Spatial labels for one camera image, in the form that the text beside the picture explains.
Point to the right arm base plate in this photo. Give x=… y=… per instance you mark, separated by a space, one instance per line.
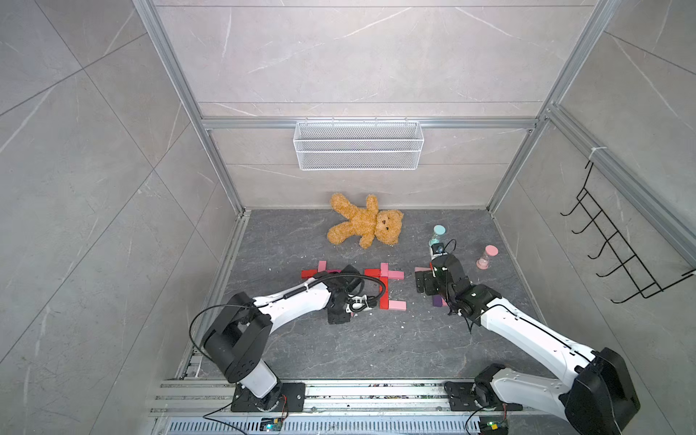
x=462 y=394

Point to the teal sand timer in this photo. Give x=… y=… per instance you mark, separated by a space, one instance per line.
x=437 y=235

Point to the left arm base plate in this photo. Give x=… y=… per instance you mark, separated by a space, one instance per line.
x=287 y=396

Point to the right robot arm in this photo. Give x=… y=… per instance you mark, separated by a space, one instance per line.
x=591 y=390

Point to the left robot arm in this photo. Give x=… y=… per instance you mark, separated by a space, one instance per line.
x=237 y=338

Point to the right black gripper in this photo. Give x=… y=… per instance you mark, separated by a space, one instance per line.
x=428 y=276

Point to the white wire mesh basket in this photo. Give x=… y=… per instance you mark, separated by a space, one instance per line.
x=358 y=145

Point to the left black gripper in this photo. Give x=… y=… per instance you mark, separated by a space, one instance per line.
x=340 y=319

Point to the pink sand timer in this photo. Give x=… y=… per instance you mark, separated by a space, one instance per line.
x=490 y=251

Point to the black wire hook rack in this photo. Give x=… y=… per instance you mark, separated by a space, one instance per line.
x=615 y=244

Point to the brown teddy bear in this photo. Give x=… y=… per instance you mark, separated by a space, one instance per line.
x=368 y=223

